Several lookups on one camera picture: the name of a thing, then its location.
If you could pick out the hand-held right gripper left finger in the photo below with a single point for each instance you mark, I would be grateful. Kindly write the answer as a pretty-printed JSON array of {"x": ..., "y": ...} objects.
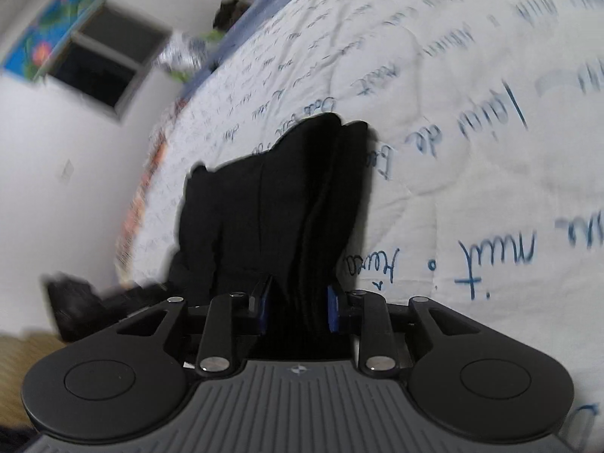
[{"x": 262, "y": 307}]

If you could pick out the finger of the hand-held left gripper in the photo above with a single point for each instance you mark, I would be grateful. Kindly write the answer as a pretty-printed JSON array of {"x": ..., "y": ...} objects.
[{"x": 137, "y": 298}]

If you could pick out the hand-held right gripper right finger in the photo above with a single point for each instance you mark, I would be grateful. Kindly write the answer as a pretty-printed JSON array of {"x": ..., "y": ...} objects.
[{"x": 332, "y": 310}]

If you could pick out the black pants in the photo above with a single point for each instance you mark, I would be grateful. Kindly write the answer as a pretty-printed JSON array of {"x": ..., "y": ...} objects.
[{"x": 264, "y": 207}]

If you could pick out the orange patterned bed sheet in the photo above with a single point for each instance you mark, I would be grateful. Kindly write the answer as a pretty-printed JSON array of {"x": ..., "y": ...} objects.
[{"x": 141, "y": 198}]

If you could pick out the white script-printed blanket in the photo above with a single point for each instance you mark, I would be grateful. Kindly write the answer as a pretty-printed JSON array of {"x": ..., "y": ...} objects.
[{"x": 448, "y": 127}]

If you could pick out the grey framed window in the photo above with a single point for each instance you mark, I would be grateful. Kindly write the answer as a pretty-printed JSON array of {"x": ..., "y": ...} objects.
[{"x": 99, "y": 71}]

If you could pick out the silver foil bag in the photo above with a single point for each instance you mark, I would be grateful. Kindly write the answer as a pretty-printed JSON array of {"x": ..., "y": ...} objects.
[{"x": 181, "y": 52}]

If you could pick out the green cloth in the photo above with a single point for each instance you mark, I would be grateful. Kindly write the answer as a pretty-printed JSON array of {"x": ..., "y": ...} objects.
[{"x": 210, "y": 35}]

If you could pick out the dark bag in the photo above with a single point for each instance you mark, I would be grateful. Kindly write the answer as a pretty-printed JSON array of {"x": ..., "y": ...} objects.
[{"x": 229, "y": 14}]

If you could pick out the blue floral wall picture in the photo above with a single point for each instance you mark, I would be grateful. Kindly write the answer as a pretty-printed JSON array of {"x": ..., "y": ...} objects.
[{"x": 47, "y": 33}]

